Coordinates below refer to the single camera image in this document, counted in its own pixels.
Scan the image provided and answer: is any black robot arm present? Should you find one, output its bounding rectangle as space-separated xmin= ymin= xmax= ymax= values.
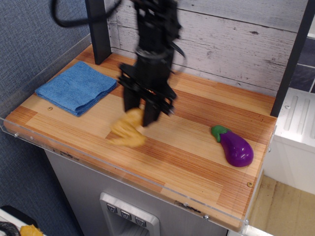
xmin=119 ymin=0 xmax=184 ymax=127

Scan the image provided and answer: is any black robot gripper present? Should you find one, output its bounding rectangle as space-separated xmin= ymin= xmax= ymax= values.
xmin=119 ymin=53 xmax=177 ymax=127

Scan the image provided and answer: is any yellow toy chicken wing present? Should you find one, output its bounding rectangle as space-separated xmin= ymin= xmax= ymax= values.
xmin=107 ymin=108 xmax=146 ymax=148

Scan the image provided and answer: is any silver dispenser button panel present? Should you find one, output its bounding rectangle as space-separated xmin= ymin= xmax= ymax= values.
xmin=99 ymin=192 xmax=161 ymax=236

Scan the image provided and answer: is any silver toy fridge cabinet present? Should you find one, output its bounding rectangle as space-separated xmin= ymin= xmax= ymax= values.
xmin=46 ymin=151 xmax=228 ymax=236

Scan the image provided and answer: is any yellow object bottom left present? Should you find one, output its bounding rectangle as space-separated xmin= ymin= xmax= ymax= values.
xmin=19 ymin=225 xmax=44 ymax=236

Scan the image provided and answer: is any white toy sink unit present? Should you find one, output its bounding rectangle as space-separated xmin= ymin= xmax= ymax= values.
xmin=263 ymin=88 xmax=315 ymax=194

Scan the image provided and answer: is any right black frame post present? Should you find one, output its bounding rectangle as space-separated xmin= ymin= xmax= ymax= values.
xmin=270 ymin=0 xmax=315 ymax=117

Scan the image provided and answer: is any purple toy eggplant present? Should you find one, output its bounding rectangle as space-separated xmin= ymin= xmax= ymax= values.
xmin=211 ymin=125 xmax=254 ymax=167

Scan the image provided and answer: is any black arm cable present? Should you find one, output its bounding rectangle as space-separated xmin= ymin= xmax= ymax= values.
xmin=50 ymin=0 xmax=123 ymax=28

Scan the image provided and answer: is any folded blue cloth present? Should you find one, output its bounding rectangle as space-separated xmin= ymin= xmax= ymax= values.
xmin=35 ymin=61 xmax=117 ymax=117

